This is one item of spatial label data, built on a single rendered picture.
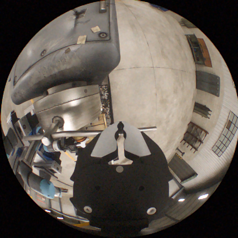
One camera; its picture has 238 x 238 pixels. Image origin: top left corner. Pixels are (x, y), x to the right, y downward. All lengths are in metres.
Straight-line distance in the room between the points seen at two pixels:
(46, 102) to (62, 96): 0.05
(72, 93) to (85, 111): 0.07
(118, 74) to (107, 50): 1.33
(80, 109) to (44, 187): 0.42
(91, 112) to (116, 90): 1.26
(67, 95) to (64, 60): 0.09
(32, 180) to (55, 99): 0.41
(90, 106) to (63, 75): 0.12
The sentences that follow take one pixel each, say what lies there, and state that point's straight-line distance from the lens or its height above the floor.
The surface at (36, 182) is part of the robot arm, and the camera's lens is 0.48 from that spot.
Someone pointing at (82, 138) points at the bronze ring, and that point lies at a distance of 0.40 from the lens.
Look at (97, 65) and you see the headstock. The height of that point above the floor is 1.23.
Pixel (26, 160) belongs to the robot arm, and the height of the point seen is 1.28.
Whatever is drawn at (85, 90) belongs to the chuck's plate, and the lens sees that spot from 0.23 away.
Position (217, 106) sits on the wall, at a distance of 6.55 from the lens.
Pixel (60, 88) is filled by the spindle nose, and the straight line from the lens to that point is 0.26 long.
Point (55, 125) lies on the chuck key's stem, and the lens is 0.20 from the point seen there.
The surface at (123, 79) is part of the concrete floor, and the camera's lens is 1.53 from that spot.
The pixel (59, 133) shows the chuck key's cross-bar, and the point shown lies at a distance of 0.16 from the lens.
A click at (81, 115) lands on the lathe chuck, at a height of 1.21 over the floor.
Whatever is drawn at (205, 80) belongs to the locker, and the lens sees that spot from 5.83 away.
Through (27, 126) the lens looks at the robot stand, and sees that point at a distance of 0.70.
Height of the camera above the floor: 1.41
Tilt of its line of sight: 58 degrees down
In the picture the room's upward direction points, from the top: 142 degrees clockwise
